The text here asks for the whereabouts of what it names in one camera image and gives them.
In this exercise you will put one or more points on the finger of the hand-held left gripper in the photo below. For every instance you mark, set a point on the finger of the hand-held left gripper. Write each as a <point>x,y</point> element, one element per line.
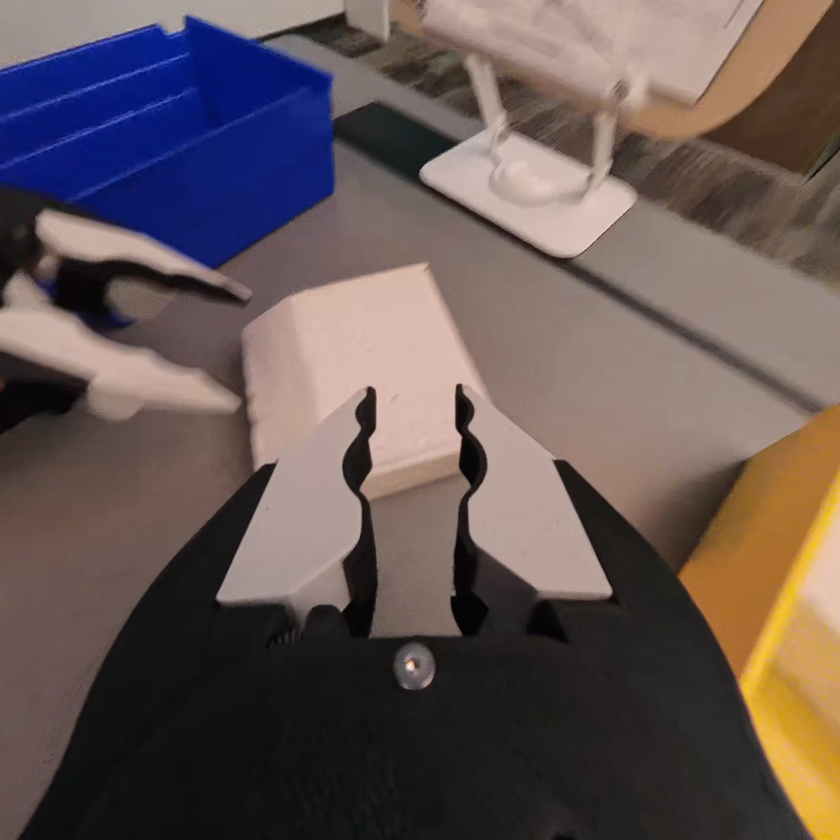
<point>79,348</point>
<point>98,239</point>

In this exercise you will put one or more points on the white metal stand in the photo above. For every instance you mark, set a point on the white metal stand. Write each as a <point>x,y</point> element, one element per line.
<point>577,210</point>

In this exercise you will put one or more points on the dark table panel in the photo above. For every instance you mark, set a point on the dark table panel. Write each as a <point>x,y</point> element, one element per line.
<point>387,134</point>

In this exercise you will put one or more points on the blue plastic bin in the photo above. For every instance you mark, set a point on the blue plastic bin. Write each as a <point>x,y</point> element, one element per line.
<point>229,164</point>

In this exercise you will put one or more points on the yellow plastic bin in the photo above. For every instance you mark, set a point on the yellow plastic bin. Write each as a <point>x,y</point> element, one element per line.
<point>741,538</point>

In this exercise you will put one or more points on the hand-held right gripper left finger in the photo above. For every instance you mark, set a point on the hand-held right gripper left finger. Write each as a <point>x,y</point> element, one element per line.
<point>302,518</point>

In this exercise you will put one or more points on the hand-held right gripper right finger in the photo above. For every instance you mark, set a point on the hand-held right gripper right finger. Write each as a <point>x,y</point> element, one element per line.
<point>531,518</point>

